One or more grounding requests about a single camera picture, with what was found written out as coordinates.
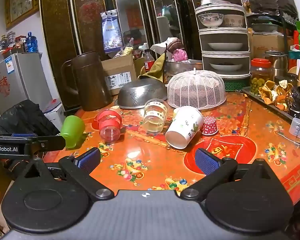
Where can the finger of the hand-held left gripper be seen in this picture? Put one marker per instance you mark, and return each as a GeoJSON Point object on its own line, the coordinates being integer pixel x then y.
{"type": "Point", "coordinates": [47, 145]}

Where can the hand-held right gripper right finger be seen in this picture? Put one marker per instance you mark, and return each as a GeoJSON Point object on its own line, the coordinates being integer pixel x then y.
{"type": "Point", "coordinates": [207, 163]}

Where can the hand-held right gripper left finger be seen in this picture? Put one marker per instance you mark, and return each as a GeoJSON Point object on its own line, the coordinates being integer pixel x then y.
{"type": "Point", "coordinates": [88, 161]}

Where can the green plastic cup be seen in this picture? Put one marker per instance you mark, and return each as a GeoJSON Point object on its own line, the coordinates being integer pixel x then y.
{"type": "Point", "coordinates": [72, 130]}

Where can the red polka dot cup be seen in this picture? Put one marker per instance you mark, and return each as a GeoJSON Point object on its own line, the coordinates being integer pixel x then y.
{"type": "Point", "coordinates": [210, 127]}

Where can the red plastic cup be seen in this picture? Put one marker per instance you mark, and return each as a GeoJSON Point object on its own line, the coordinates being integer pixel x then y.
{"type": "Point", "coordinates": [110, 125]}

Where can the white paper cup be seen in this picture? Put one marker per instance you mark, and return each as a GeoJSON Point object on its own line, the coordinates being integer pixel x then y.
{"type": "Point", "coordinates": [182, 127]}

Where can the clear plastic cup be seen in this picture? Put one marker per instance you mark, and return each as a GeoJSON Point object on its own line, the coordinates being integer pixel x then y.
{"type": "Point", "coordinates": [155, 120]}

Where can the small white carton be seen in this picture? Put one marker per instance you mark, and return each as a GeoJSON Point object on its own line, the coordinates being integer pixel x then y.
{"type": "Point", "coordinates": [55, 115]}

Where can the black plastic bag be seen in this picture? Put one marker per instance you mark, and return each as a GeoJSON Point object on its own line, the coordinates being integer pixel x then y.
{"type": "Point", "coordinates": [22, 117]}

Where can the grey refrigerator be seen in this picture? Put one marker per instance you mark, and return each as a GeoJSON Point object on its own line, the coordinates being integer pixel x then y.
{"type": "Point", "coordinates": [15, 80]}

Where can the white mesh food cover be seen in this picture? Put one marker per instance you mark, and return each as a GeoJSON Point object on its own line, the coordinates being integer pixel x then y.
{"type": "Point", "coordinates": [195, 90]}

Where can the brown plastic pitcher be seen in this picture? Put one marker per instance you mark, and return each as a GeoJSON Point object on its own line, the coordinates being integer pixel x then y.
{"type": "Point", "coordinates": [90, 80]}

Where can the green plastic basket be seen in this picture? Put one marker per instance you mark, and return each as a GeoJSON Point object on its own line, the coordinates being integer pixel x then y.
{"type": "Point", "coordinates": [237, 85]}

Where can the steel colander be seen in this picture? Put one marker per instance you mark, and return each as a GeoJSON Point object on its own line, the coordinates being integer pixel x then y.
{"type": "Point", "coordinates": [140, 92]}

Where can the pile of orange peels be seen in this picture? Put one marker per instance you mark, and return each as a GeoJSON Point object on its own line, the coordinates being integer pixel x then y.
{"type": "Point", "coordinates": [272, 95]}

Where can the cardboard box with label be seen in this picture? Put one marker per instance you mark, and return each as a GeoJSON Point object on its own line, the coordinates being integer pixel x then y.
{"type": "Point", "coordinates": [120, 70]}

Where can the clear adhesive hook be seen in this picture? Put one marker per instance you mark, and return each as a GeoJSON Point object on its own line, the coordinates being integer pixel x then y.
{"type": "Point", "coordinates": [299, 128]}

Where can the metal basin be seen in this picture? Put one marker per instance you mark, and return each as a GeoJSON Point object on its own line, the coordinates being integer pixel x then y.
{"type": "Point", "coordinates": [182, 67]}

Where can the dark metal tray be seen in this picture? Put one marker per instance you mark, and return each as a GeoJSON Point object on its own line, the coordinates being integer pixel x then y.
{"type": "Point", "coordinates": [297, 115]}

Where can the red lidded glass jar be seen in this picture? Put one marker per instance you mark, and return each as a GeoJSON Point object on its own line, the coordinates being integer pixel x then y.
{"type": "Point", "coordinates": [260, 75]}

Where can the blue water bottle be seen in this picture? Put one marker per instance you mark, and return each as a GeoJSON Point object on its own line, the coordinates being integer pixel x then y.
{"type": "Point", "coordinates": [31, 42]}

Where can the olive green cloth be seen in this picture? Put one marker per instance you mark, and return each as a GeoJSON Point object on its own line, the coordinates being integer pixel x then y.
{"type": "Point", "coordinates": [156, 68]}

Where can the pink cloth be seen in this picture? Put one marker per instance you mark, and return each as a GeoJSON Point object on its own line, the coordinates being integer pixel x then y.
{"type": "Point", "coordinates": [180, 55]}

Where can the red capped drink bottle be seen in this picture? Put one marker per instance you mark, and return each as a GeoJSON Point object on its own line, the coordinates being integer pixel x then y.
{"type": "Point", "coordinates": [149, 62]}

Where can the hanging snack bag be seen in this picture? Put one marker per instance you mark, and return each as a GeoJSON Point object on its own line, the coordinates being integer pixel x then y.
{"type": "Point", "coordinates": [112, 32]}

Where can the grey tiered dish rack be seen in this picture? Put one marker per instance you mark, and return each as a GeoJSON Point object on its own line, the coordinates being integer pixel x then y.
{"type": "Point", "coordinates": [225, 31]}

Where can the plain cardboard box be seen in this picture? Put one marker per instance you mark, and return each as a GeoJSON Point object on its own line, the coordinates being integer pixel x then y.
{"type": "Point", "coordinates": [270, 45]}

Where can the floral ceramic bowl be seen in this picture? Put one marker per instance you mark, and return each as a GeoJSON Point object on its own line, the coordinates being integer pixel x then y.
{"type": "Point", "coordinates": [210, 20]}

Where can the white ceramic bowl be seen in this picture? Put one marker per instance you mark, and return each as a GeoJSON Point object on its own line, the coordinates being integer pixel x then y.
{"type": "Point", "coordinates": [234, 20]}

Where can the flat white box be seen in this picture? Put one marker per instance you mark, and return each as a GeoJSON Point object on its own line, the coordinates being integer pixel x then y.
{"type": "Point", "coordinates": [215, 1]}

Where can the wooden framed wall clock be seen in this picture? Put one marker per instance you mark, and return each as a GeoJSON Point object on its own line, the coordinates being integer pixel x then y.
{"type": "Point", "coordinates": [21, 3]}

